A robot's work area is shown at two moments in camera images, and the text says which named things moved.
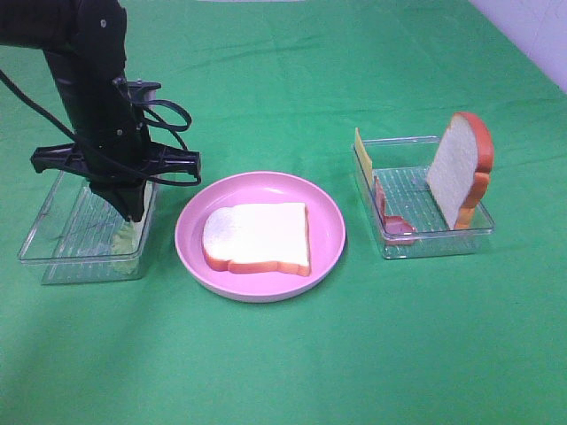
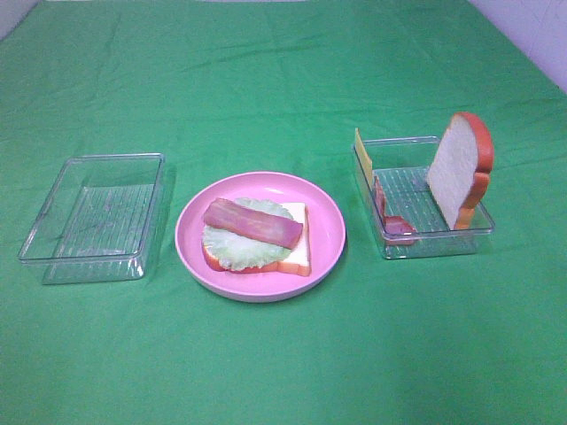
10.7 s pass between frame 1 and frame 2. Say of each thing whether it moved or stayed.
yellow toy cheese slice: stayed
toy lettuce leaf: moved
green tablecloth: stayed
